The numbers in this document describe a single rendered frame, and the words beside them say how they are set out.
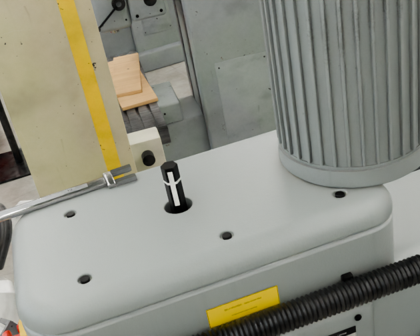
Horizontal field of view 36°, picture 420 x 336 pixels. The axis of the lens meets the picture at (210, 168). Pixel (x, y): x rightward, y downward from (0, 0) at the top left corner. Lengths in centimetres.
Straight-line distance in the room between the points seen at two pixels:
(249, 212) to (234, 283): 9
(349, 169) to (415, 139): 9
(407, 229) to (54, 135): 190
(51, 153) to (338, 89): 203
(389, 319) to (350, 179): 23
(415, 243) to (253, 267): 27
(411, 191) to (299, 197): 27
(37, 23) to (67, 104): 34
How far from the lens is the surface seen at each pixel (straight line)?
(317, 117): 76
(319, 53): 73
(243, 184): 84
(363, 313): 89
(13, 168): 532
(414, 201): 101
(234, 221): 77
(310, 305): 78
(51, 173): 271
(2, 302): 120
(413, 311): 95
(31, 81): 255
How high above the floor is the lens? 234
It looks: 31 degrees down
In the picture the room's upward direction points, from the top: 11 degrees counter-clockwise
